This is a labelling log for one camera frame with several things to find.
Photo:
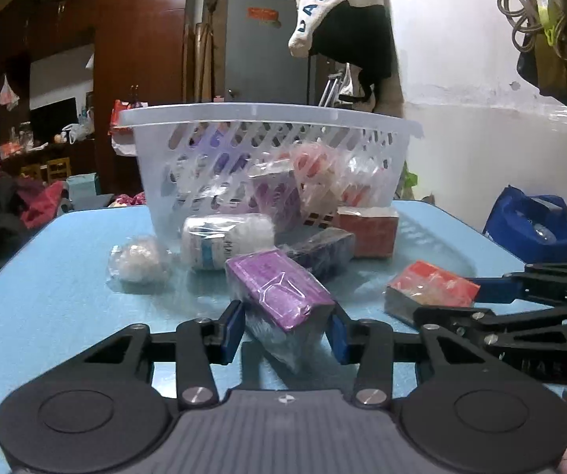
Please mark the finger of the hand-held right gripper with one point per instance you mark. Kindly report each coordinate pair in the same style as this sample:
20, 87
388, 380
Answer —
498, 289
454, 317

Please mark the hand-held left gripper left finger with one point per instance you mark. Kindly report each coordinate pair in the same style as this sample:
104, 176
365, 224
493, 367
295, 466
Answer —
234, 333

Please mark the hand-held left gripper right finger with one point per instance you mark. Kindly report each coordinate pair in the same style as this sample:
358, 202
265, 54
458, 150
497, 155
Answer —
341, 339

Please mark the pile of boxes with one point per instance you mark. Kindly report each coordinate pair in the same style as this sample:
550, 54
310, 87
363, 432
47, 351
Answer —
273, 197

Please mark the red ball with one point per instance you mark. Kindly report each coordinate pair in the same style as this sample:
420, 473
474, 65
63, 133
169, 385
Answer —
313, 162

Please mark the white plastic basket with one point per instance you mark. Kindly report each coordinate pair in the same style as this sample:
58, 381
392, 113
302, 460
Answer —
263, 117

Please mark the blue tote bag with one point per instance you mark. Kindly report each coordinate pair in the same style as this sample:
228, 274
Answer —
535, 227

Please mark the dark purple wrapped box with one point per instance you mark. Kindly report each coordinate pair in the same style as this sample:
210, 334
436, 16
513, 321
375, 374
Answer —
320, 253

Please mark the white wrapped roll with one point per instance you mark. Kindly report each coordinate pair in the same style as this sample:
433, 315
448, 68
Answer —
224, 243

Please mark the red box with white side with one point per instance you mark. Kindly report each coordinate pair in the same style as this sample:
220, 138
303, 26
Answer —
367, 232

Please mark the white wrapped ball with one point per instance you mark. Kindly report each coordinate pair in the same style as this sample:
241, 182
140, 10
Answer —
138, 259

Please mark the green plastic bag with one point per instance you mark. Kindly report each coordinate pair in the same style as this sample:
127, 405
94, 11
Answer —
410, 178

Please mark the red clothing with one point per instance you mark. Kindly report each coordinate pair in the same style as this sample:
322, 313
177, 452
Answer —
41, 203

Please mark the yellow stool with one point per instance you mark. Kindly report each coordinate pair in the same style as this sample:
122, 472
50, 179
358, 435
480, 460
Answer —
59, 168

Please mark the red bag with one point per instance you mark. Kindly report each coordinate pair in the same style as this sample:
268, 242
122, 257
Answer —
123, 114

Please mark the metal crutches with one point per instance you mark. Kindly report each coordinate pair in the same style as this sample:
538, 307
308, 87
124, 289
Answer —
334, 89

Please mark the white plastic bag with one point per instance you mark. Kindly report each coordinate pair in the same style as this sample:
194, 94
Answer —
78, 131

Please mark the black monitor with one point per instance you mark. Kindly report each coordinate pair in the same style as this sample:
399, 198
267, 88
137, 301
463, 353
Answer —
54, 119

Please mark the grey door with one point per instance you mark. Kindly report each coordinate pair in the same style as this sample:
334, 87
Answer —
263, 54

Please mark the black hanging garment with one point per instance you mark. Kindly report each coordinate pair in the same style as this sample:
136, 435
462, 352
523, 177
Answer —
357, 44

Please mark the brown wooden wardrobe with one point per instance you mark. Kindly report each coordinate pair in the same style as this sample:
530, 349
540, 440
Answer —
130, 59

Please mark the pink hanging plastic bag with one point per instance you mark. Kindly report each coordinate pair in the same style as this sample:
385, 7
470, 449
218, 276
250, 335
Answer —
8, 94

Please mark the white cap with letters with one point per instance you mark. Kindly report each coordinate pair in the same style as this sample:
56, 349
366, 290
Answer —
335, 2

